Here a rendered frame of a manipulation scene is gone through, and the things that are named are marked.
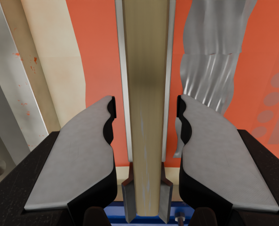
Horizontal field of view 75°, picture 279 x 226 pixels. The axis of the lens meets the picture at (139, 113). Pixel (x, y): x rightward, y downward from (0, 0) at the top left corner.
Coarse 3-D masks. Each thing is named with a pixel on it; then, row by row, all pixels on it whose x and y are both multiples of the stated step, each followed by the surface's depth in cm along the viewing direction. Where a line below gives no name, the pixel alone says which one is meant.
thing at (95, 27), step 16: (80, 0) 20; (96, 0) 20; (112, 0) 20; (176, 0) 20; (192, 0) 20; (272, 0) 20; (80, 16) 21; (96, 16) 21; (112, 16) 21; (176, 16) 20; (256, 16) 20; (272, 16) 20; (80, 32) 22; (96, 32) 22; (112, 32) 22; (176, 32) 21; (256, 32) 21; (272, 32) 21; (80, 48) 23; (96, 48) 23; (112, 48) 22; (176, 48) 22; (256, 48) 22; (272, 48) 22
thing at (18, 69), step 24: (0, 0) 17; (0, 24) 18; (24, 24) 21; (0, 48) 19; (24, 48) 20; (0, 72) 21; (24, 72) 21; (24, 96) 22; (48, 96) 26; (24, 120) 24; (48, 120) 25; (120, 192) 35
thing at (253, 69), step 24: (96, 72) 24; (240, 72) 24; (264, 72) 24; (96, 96) 26; (120, 96) 26; (240, 96) 26; (120, 120) 28; (168, 120) 28; (240, 120) 28; (120, 144) 31; (168, 144) 30; (264, 144) 30
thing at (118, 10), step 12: (120, 0) 16; (120, 12) 17; (120, 24) 17; (168, 24) 17; (120, 36) 18; (168, 36) 18; (120, 48) 19; (168, 48) 19; (120, 60) 19; (168, 60) 19; (120, 72) 20; (168, 72) 20; (168, 84) 21; (168, 96) 21; (168, 108) 22; (132, 156) 27
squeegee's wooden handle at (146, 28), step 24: (144, 0) 11; (168, 0) 11; (144, 24) 12; (144, 48) 12; (144, 72) 13; (144, 96) 14; (144, 120) 15; (144, 144) 17; (144, 168) 18; (144, 192) 21
